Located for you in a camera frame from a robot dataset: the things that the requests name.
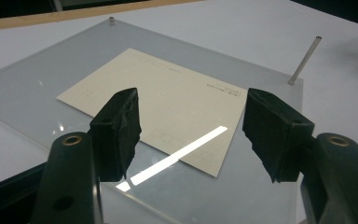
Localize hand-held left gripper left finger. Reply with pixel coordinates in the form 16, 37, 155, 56
89, 87, 143, 183

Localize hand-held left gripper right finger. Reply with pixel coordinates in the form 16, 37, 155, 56
241, 88, 316, 184

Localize painting postcard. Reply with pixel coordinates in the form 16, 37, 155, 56
56, 47, 249, 178

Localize clear acrylic photo frame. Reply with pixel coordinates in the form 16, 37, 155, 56
0, 17, 323, 224

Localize white table board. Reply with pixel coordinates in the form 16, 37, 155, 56
0, 0, 358, 224

